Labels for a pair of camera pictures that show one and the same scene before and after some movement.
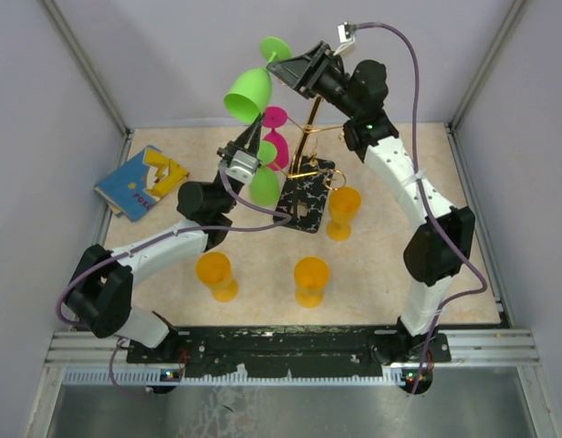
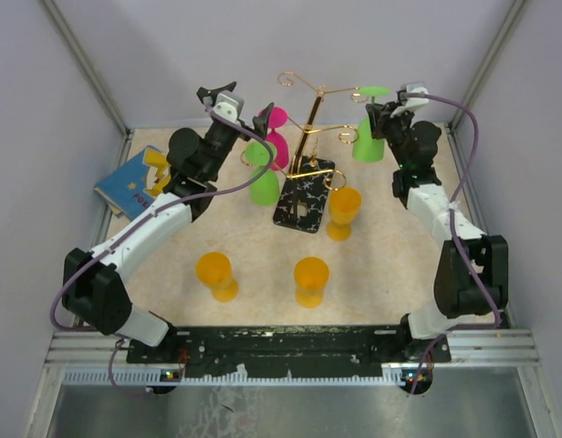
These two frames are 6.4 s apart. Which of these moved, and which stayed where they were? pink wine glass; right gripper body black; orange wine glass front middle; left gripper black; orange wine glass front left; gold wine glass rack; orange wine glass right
Moved: right gripper body black; left gripper black
Stayed: orange wine glass front middle; pink wine glass; orange wine glass right; orange wine glass front left; gold wine glass rack
